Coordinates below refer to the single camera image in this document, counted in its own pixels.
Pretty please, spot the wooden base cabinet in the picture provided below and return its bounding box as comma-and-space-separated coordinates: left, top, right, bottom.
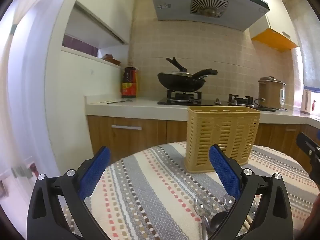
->
86, 115, 320, 180

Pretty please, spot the cream and orange wall cabinet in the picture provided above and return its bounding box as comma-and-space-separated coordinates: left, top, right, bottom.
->
246, 0, 299, 53

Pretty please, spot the black gas stove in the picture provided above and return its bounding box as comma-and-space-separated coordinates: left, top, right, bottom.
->
157, 90, 277, 112

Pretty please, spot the yellow plastic utensil basket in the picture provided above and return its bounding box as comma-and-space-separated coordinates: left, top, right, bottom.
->
184, 106, 261, 174

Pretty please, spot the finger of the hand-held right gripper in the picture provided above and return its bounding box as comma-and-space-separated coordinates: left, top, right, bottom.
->
297, 132, 320, 180

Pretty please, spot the striped woven tablecloth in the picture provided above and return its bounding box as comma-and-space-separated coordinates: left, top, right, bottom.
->
60, 141, 320, 240

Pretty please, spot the black wok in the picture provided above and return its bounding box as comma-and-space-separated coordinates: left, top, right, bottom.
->
157, 69, 218, 93

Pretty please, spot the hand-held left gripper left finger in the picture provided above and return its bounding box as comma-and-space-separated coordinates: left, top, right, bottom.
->
26, 145, 111, 240

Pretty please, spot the black wok lid with handle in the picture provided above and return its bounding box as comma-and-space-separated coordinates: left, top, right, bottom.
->
159, 57, 194, 77

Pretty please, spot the dark sauce bottle red label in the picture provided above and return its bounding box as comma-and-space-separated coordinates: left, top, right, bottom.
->
122, 66, 138, 99

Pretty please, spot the pink white jug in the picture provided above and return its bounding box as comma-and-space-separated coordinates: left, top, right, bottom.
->
301, 89, 313, 114

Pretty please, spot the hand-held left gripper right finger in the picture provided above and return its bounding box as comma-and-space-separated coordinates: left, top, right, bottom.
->
207, 144, 293, 240

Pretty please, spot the brown wooden box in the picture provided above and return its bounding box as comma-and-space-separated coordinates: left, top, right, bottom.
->
101, 54, 121, 66

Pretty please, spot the clear plastic spoon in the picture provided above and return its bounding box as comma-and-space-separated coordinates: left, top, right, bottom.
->
194, 195, 213, 217
223, 194, 236, 210

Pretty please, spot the grey window blind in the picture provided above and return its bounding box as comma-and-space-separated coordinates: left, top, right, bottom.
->
291, 0, 320, 90

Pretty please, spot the grey range hood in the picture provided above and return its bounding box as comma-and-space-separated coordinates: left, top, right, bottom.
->
147, 0, 271, 32

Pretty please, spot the black power cable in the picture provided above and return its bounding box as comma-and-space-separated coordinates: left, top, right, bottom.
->
254, 97, 278, 112

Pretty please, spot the brown rice cooker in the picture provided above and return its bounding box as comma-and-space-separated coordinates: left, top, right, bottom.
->
258, 76, 286, 109

